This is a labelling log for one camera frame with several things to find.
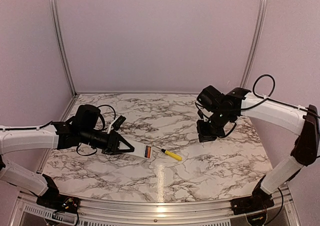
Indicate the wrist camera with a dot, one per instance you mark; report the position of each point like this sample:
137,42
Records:
201,113
116,124

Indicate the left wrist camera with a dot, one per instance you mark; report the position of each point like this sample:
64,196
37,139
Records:
116,124

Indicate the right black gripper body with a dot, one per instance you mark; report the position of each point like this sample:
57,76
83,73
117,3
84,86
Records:
212,129

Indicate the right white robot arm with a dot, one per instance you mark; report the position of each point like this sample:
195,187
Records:
301,121

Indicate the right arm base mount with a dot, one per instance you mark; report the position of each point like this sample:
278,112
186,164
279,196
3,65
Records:
258,200

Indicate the right aluminium corner post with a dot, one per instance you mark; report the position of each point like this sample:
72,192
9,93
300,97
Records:
261,15

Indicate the yellow handled screwdriver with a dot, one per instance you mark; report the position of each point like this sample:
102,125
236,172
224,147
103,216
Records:
171,154

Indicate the aluminium corner post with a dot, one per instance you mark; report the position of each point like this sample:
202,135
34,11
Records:
261,15
61,46

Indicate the left aluminium corner post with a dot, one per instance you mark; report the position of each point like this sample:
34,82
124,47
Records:
61,46

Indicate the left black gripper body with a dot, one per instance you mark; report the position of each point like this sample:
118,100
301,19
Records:
111,143

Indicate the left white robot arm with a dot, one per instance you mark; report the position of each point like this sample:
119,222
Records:
56,135

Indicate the front aluminium frame rail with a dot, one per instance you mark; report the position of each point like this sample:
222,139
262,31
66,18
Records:
116,213

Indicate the orange black battery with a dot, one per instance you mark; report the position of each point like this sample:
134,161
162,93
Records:
148,152

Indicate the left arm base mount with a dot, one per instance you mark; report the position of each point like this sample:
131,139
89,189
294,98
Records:
57,201

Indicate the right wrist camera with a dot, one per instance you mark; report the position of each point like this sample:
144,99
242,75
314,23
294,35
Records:
201,113

